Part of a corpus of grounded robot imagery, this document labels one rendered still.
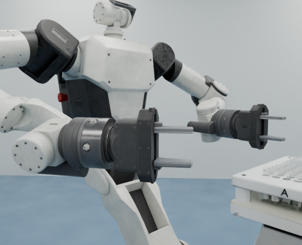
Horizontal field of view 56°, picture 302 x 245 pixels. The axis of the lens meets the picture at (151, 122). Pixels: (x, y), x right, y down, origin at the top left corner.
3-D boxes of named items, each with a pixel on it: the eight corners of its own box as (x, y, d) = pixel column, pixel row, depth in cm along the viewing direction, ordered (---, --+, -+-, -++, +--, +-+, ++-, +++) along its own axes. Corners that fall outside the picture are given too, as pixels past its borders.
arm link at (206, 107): (218, 133, 90) (223, 120, 102) (213, 106, 88) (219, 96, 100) (198, 135, 93) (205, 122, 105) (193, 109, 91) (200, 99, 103)
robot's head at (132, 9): (100, 20, 93) (107, -4, 89) (120, 24, 99) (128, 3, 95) (109, 28, 90) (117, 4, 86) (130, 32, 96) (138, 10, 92)
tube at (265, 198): (270, 210, 51) (272, 169, 50) (266, 213, 50) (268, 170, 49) (262, 208, 52) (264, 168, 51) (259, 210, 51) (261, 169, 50)
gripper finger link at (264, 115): (280, 120, 72) (259, 118, 77) (287, 119, 73) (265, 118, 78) (280, 113, 71) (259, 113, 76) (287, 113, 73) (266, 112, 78)
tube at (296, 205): (301, 219, 47) (304, 175, 46) (298, 222, 46) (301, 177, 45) (293, 217, 48) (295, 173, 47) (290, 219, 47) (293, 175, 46)
